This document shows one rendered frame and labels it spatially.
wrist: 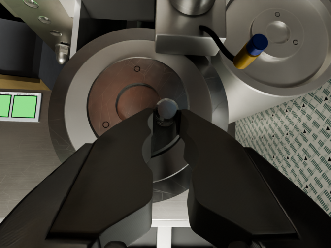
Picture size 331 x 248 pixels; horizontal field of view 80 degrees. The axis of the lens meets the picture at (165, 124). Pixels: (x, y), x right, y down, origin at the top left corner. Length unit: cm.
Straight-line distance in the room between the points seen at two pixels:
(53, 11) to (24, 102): 23
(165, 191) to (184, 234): 45
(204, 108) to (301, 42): 11
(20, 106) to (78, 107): 43
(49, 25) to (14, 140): 27
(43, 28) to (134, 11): 34
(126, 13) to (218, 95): 12
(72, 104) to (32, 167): 41
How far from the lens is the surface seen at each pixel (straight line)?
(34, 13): 50
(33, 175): 56
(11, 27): 189
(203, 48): 16
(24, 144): 57
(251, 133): 37
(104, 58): 17
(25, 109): 58
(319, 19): 26
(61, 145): 18
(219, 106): 17
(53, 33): 55
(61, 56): 57
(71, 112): 17
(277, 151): 31
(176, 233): 61
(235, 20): 21
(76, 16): 22
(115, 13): 23
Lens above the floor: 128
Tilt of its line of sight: 8 degrees down
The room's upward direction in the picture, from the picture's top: 178 degrees counter-clockwise
